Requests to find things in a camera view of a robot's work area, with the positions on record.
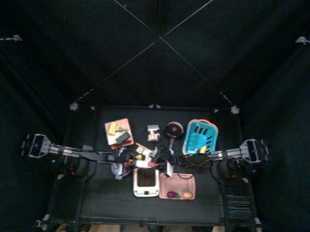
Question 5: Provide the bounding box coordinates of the orange white toy salmon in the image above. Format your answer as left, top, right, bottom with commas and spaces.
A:
135, 142, 154, 155

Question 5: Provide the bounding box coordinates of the blue plastic basket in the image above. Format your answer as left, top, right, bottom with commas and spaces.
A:
182, 119, 219, 157

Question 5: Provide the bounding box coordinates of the white red toy piece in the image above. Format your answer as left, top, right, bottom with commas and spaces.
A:
135, 160, 158, 169

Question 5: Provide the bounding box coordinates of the white pink phone toy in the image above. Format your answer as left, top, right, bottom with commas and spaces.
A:
132, 167, 162, 198

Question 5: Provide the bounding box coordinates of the grey purple cloth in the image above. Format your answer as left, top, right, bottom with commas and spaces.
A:
110, 164, 131, 181

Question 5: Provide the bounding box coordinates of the black rectangular toy block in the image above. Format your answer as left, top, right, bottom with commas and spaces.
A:
114, 131, 134, 144

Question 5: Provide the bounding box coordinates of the pink plastic tray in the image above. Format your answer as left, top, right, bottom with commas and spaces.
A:
158, 172, 198, 200

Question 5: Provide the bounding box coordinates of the grey white red toy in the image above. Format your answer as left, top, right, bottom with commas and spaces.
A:
147, 124, 162, 142

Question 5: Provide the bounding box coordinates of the dark toy frying pan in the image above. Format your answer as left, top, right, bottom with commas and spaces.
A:
163, 121, 186, 153

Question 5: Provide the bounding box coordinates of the white text label sticker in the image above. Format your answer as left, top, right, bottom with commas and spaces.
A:
226, 194, 253, 221

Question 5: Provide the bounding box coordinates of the thin diagonal cord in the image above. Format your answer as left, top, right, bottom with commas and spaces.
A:
112, 0, 237, 107

